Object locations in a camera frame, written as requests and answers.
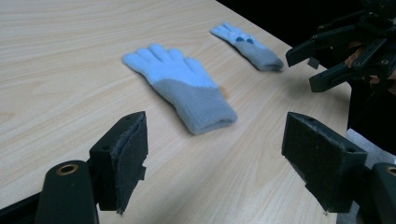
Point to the blue block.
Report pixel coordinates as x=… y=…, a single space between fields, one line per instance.
x=186 y=93

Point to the small blue grey knit glove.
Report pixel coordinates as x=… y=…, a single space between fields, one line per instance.
x=255 y=53

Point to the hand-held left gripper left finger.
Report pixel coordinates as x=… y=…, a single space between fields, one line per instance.
x=121 y=161

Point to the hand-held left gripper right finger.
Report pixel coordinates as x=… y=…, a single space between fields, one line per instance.
x=327 y=168

